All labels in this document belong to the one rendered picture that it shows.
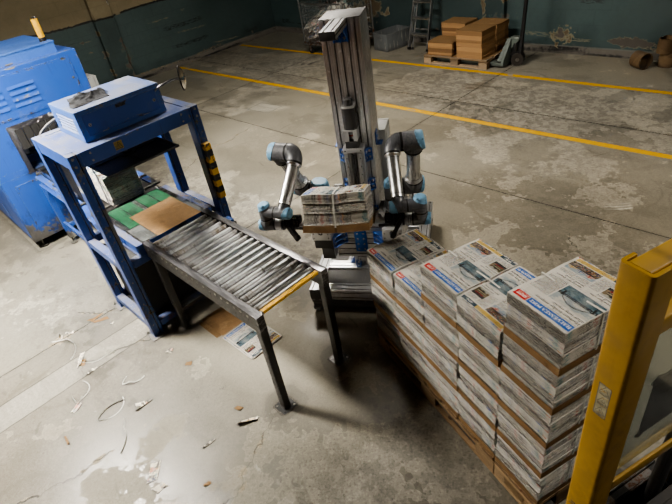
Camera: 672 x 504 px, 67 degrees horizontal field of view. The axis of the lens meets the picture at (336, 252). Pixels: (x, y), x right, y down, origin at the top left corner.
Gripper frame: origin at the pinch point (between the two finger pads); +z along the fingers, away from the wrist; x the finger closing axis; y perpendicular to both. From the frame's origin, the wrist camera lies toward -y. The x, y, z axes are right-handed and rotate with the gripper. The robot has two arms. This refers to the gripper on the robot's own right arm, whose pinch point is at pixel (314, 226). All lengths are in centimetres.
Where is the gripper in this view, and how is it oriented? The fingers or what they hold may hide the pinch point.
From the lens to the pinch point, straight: 312.5
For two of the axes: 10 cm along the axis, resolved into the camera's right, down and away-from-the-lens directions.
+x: 2.1, -2.7, 9.4
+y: -0.8, -9.6, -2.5
